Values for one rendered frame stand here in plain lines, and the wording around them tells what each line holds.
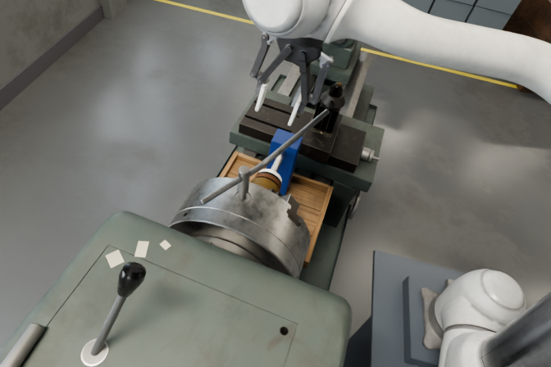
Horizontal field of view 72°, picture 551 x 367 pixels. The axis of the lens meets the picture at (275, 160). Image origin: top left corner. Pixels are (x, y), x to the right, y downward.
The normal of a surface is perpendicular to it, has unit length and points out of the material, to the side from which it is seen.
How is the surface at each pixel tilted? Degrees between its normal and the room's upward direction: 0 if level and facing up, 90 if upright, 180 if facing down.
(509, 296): 10
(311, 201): 0
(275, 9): 87
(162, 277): 0
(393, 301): 0
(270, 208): 18
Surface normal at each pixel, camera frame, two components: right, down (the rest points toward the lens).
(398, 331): 0.15, -0.66
